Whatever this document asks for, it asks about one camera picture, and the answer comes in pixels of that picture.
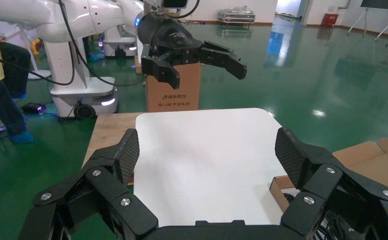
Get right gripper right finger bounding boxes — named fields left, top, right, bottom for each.
left=275, top=126, right=388, bottom=240

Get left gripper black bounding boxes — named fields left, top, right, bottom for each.
left=136, top=12, right=248, bottom=90

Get white robot torso with base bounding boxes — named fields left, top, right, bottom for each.
left=43, top=38, right=119, bottom=120

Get yellow black barrier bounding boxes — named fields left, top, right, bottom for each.
left=29, top=38, right=43, bottom=56

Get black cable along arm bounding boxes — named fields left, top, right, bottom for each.
left=58, top=0, right=149, bottom=88

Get silver flight case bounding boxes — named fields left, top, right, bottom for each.
left=217, top=5, right=257, bottom=24

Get red bin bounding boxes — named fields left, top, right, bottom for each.
left=320, top=12, right=340, bottom=28

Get wooden board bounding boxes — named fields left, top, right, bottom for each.
left=82, top=112, right=145, bottom=186

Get thin black hanging cable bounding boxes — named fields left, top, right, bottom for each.
left=0, top=52, right=76, bottom=86

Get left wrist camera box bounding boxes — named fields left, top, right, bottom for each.
left=144, top=0, right=190, bottom=15

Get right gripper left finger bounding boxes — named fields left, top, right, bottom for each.
left=18, top=128, right=159, bottom=240

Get black device with purple light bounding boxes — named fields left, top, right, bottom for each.
left=21, top=102, right=47, bottom=115

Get black screen on white stand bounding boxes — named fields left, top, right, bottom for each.
left=347, top=0, right=388, bottom=42

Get white round floor base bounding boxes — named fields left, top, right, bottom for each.
left=27, top=68, right=52, bottom=81

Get tall printed cardboard box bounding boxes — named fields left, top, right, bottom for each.
left=145, top=62, right=203, bottom=114

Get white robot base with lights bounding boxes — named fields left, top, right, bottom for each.
left=102, top=25, right=139, bottom=58

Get cardboard storage box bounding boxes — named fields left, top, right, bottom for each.
left=268, top=137, right=388, bottom=240

